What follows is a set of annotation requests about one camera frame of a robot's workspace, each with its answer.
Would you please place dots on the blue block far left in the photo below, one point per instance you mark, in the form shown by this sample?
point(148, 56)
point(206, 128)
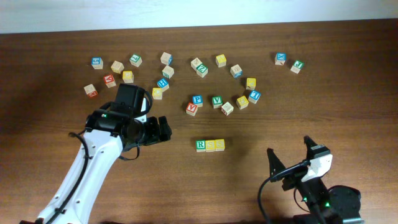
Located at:
point(97, 63)

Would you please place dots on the natural block green edge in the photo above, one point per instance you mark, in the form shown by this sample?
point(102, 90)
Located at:
point(168, 71)

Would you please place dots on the yellow block centre left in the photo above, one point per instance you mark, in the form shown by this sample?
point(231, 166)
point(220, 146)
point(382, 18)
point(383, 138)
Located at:
point(157, 93)

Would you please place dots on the green V block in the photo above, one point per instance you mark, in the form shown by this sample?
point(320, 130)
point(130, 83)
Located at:
point(217, 102)

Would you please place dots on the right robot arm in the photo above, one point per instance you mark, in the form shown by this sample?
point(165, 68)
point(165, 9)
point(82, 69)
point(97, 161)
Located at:
point(338, 204)

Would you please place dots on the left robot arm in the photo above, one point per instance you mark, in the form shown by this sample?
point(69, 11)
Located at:
point(114, 128)

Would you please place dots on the green Z block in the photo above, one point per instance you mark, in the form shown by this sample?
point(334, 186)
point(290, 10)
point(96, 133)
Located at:
point(202, 70)

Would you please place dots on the green J block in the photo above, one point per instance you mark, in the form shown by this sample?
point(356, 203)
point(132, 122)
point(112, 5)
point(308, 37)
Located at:
point(297, 66)

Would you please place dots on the natural wood yellow-edge block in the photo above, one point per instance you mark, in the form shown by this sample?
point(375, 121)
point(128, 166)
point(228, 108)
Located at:
point(117, 67)

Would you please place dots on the blue P block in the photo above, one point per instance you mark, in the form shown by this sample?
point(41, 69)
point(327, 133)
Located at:
point(197, 100)

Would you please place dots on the red V block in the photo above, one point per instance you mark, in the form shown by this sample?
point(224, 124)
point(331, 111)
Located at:
point(191, 109)

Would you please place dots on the yellow block top centre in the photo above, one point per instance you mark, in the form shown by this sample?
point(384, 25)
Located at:
point(221, 60)

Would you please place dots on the blue I block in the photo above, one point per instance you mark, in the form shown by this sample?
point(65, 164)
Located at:
point(254, 96)

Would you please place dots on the green R block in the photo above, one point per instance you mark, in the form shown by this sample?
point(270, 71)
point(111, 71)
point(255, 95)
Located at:
point(200, 145)

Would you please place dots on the natural block blue side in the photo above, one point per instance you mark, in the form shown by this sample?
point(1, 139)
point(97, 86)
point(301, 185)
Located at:
point(236, 71)

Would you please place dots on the green L block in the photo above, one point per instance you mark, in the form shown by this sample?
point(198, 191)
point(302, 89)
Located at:
point(135, 60)

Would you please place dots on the red A block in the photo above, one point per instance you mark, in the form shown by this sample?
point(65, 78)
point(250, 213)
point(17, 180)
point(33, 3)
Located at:
point(109, 81)

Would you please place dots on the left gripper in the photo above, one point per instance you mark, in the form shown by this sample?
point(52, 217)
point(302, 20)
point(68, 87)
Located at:
point(155, 135)

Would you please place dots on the yellow S block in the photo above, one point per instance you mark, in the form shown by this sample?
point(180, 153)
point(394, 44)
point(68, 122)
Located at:
point(219, 145)
point(210, 145)

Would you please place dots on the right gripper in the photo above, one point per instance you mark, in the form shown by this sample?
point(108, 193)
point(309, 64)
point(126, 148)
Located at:
point(275, 164)

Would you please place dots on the natural block engraved top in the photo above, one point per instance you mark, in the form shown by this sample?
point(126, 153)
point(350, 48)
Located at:
point(195, 63)

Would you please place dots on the natural block blue edge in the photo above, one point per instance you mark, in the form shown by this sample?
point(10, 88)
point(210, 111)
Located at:
point(166, 58)

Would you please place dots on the blue H block centre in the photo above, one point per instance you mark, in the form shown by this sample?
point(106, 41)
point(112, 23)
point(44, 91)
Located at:
point(163, 84)

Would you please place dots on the white red-edge block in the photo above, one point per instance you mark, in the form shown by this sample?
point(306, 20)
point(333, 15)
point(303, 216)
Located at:
point(227, 108)

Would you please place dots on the blue X block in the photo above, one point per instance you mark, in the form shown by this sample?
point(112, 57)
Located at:
point(280, 58)

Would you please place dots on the yellow block upper left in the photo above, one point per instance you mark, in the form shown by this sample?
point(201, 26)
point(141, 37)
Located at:
point(128, 76)

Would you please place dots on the natural block red edge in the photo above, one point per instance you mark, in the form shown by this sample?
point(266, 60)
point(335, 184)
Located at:
point(90, 91)

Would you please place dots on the yellow block lower right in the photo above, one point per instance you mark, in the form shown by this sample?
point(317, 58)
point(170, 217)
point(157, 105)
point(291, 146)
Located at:
point(242, 102)

